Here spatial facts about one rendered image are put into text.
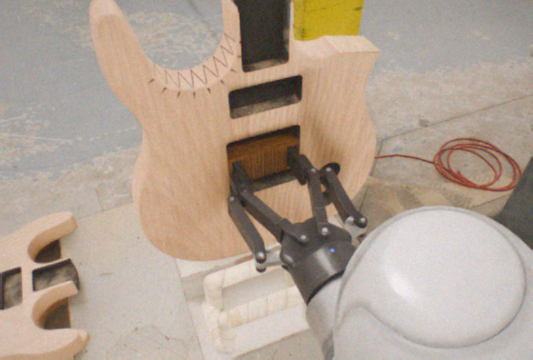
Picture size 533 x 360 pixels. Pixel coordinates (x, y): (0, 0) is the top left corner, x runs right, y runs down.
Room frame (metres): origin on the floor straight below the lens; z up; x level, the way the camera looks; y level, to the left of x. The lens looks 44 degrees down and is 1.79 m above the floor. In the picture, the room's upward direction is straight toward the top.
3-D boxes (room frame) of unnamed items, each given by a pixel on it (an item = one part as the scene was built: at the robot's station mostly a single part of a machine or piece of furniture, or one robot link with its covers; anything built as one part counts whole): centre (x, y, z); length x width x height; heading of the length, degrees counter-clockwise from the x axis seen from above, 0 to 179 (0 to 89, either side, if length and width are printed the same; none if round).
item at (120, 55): (0.41, 0.13, 1.55); 0.07 x 0.04 x 0.10; 112
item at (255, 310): (0.42, -0.01, 1.04); 0.20 x 0.03 x 0.03; 112
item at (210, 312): (0.42, 0.10, 0.96); 0.11 x 0.03 x 0.03; 23
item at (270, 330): (0.47, 0.01, 0.94); 0.27 x 0.15 x 0.01; 113
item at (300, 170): (0.44, -0.04, 1.37); 0.07 x 0.01 x 0.03; 21
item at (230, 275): (0.50, 0.02, 1.04); 0.20 x 0.03 x 0.03; 112
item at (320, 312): (0.22, -0.09, 1.38); 0.09 x 0.06 x 0.09; 112
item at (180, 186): (0.46, 0.01, 1.39); 0.35 x 0.04 x 0.40; 112
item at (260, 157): (0.45, 0.01, 1.37); 0.10 x 0.03 x 0.05; 112
